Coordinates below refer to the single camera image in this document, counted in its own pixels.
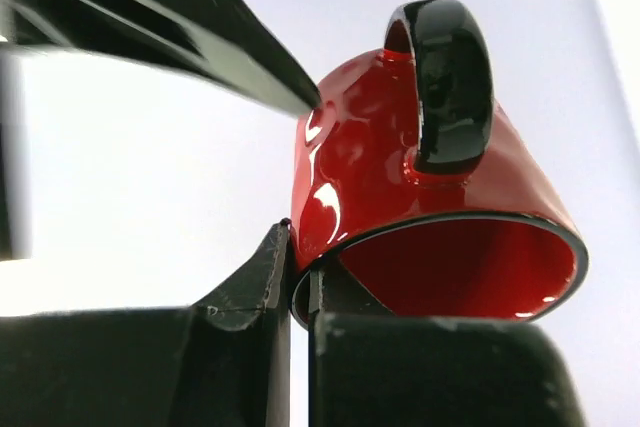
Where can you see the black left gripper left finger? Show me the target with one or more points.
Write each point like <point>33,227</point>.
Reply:
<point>223,361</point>

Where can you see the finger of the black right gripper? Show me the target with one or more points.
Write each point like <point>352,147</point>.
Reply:
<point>219,40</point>

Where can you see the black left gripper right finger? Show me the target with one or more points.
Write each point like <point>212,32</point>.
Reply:
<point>368,367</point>

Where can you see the red mug black handle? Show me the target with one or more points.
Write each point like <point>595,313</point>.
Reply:
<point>410,176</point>

